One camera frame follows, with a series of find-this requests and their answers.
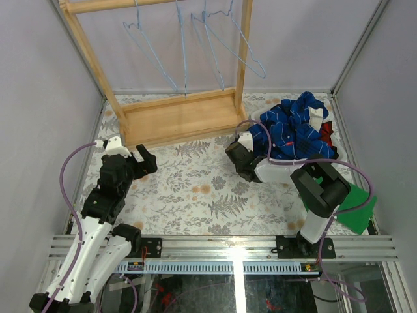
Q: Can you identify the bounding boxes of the aluminium mounting rail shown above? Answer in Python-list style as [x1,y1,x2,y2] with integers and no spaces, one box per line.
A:
[48,235,398,273]

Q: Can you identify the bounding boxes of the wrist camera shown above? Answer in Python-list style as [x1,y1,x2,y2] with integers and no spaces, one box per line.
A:
[236,131,253,152]
[94,136,131,158]

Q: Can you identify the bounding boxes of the wooden clothes rack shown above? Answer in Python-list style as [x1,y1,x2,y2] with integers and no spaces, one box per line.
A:
[59,1,252,148]

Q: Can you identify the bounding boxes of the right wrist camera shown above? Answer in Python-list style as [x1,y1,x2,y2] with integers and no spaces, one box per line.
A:
[236,131,253,152]

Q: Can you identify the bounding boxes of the green cloth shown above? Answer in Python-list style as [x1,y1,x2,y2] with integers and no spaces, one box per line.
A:
[305,176,376,242]

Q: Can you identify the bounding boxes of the blue shirt wire hanger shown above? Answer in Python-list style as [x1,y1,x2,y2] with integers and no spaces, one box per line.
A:
[122,1,178,91]

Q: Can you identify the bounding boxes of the black shirt wire hanger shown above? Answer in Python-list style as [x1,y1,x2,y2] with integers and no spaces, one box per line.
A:
[191,1,225,91]

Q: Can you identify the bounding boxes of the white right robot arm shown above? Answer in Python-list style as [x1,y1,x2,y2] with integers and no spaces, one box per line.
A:
[225,142,351,258]

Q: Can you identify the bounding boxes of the light blue wire hanger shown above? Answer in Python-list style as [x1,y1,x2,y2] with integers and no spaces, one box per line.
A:
[201,0,267,79]

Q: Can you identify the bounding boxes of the red shirt wire hanger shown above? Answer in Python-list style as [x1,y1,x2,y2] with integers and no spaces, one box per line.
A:
[175,0,188,97]

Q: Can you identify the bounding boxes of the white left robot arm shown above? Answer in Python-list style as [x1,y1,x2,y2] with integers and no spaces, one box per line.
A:
[29,137,158,312]

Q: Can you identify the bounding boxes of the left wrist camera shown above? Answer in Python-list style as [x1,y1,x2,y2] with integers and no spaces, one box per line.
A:
[94,136,131,158]

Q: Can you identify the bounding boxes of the blue plaid shirt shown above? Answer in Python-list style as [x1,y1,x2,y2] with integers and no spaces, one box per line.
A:
[248,91,338,160]

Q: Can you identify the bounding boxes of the white plastic basket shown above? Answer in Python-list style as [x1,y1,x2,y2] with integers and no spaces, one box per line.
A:
[250,104,347,161]

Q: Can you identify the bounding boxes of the red plaid shirt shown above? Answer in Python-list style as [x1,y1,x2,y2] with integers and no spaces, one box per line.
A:
[319,121,334,147]

